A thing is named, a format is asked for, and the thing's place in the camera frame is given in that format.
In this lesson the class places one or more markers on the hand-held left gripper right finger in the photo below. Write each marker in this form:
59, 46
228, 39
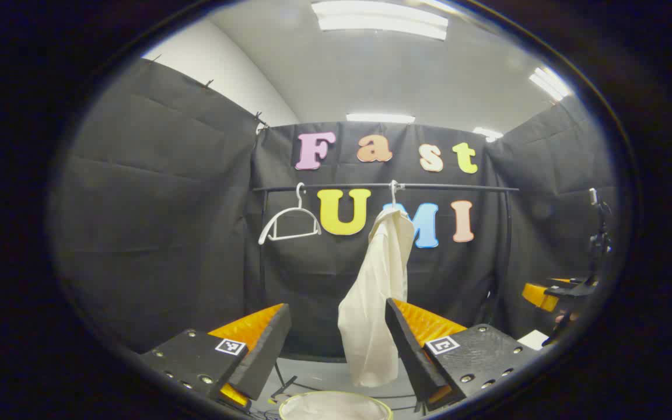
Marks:
409, 350

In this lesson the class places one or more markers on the white laundry hamper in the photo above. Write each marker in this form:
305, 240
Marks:
336, 408

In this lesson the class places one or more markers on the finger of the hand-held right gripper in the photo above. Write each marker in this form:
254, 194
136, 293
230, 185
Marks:
537, 296

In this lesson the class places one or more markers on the black backdrop cloth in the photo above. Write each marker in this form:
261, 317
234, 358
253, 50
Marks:
167, 233

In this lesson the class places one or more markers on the cream shirt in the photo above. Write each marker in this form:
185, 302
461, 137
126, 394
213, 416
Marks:
374, 303

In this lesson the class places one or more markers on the black garment rack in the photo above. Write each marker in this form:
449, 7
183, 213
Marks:
342, 187

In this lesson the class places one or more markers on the white clothes hanger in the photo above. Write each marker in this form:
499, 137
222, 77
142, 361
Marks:
289, 224
394, 192

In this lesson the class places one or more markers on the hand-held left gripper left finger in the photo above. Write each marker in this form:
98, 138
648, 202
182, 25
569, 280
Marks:
266, 350

